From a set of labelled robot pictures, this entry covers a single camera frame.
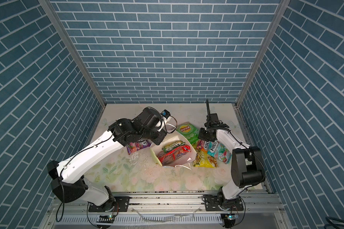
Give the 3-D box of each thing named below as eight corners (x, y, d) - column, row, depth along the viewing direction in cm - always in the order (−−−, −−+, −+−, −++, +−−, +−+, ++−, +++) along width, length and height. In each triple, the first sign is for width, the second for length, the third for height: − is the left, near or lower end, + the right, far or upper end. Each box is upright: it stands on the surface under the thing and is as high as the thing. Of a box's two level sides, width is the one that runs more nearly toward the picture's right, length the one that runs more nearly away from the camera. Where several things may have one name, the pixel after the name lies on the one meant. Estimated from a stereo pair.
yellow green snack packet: (193, 168, 88) (194, 166, 85) (192, 152, 94) (193, 149, 92) (216, 168, 88) (217, 166, 85) (213, 152, 95) (214, 150, 92)
